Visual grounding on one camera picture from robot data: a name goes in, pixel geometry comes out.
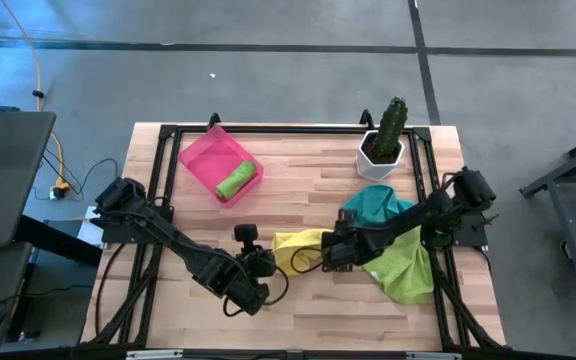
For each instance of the pink plastic basket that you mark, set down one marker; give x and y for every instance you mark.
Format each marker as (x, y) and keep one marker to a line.
(208, 155)

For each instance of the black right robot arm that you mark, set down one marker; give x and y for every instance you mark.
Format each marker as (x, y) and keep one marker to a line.
(433, 210)

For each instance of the yellow microfiber towel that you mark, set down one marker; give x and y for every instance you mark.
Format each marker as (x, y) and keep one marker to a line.
(298, 245)

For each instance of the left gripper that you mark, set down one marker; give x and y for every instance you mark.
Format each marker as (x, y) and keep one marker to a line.
(258, 262)

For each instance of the tall green cactus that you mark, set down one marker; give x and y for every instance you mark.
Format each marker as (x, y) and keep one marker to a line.
(390, 127)

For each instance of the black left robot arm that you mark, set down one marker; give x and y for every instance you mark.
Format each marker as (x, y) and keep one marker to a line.
(183, 250)

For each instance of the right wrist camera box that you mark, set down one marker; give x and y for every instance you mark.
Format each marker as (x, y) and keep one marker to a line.
(347, 219)

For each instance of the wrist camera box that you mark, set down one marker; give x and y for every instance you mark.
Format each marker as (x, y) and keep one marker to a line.
(347, 219)
(246, 233)

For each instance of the dark grey desk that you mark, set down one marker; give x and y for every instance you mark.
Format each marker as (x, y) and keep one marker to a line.
(8, 175)

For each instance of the black aluminium table frame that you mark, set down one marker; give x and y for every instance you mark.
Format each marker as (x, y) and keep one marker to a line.
(293, 129)

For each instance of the yellow black power plug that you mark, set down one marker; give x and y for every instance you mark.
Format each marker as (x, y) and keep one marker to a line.
(59, 190)

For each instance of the teal microfiber towel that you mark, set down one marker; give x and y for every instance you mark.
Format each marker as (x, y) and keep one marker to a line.
(378, 205)

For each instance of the silver metal bracket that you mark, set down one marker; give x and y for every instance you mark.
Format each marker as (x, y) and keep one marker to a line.
(433, 356)
(153, 355)

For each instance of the white paper sheet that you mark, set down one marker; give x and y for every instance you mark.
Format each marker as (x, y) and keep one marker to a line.
(88, 227)

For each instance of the dark metal cart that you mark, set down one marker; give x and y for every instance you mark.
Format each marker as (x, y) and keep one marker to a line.
(565, 235)

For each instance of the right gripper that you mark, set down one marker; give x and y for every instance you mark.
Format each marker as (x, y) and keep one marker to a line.
(350, 245)

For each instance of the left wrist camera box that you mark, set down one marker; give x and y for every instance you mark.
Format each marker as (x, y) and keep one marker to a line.
(246, 233)

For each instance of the black desk support beam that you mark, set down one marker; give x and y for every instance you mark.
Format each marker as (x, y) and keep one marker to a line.
(58, 240)

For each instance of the lime green microfiber towel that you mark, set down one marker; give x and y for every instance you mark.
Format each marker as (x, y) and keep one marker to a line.
(403, 270)

